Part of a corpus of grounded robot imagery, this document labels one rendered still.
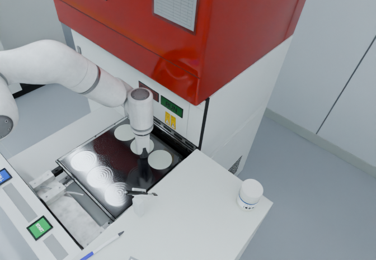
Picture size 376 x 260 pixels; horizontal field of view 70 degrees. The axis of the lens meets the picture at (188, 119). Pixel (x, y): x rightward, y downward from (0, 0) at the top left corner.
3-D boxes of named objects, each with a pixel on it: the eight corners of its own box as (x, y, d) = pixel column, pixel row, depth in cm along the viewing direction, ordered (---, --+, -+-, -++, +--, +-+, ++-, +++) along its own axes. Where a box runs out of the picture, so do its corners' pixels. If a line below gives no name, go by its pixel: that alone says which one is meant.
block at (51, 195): (62, 186, 102) (60, 182, 100) (67, 192, 101) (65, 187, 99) (42, 200, 98) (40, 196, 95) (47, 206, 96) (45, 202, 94)
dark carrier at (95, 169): (127, 118, 128) (127, 118, 127) (181, 159, 113) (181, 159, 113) (60, 161, 108) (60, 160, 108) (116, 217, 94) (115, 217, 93)
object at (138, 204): (145, 199, 92) (144, 177, 82) (153, 206, 90) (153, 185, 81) (131, 211, 88) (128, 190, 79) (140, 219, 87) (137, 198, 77)
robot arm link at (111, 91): (55, 69, 77) (122, 105, 103) (81, 99, 69) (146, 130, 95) (75, 45, 76) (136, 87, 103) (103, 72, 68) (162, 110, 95)
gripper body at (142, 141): (130, 117, 102) (132, 137, 110) (132, 137, 95) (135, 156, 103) (150, 115, 104) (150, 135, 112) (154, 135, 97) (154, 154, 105)
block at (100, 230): (102, 229, 92) (101, 225, 90) (109, 236, 90) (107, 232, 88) (81, 247, 87) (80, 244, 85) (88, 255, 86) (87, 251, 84)
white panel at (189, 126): (88, 84, 155) (73, 17, 127) (197, 166, 121) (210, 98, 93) (83, 87, 153) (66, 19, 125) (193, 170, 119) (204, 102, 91)
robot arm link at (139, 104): (124, 118, 98) (138, 133, 94) (120, 90, 89) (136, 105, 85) (143, 109, 103) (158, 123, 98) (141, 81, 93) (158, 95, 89)
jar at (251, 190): (242, 189, 97) (248, 174, 91) (259, 202, 94) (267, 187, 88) (231, 202, 93) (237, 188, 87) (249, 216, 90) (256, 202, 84)
